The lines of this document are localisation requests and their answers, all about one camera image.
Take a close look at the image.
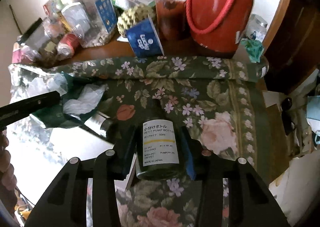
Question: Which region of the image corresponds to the teal plastic wrapper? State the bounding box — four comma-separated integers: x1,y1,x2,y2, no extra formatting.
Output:
27,72,108,128

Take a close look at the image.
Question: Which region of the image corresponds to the dark pump bottle white label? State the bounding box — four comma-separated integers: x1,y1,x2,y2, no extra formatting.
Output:
93,99,184,181

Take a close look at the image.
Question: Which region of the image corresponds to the white paper sheet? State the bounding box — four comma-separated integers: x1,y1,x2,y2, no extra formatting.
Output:
6,111,137,205

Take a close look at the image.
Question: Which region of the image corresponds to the black-lid glass jar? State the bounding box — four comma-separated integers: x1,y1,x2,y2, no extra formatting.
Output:
17,18,62,68

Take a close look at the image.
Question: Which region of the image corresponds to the small red-label jar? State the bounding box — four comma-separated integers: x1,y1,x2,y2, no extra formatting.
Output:
56,33,80,61

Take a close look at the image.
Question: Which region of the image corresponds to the floral green tablecloth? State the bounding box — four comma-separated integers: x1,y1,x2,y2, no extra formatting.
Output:
8,55,273,227

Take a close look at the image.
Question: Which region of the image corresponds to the clear jar gold lid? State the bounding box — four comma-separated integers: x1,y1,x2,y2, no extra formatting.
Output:
61,0,117,48

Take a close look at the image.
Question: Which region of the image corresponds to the blue paper cup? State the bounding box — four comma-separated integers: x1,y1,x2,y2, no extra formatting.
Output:
126,16,164,58

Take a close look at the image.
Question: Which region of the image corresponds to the teal crumpled cloth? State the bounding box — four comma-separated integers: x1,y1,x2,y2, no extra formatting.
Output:
240,38,264,63

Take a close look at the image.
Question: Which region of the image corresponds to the small glass jar white lid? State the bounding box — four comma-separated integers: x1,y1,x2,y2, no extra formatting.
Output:
246,14,267,43

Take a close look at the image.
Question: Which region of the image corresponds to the red-capped sauce bottle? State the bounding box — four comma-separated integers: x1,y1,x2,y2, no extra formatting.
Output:
155,0,189,40

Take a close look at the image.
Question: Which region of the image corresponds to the red thermos jug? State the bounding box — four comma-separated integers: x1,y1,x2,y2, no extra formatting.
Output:
186,0,253,58

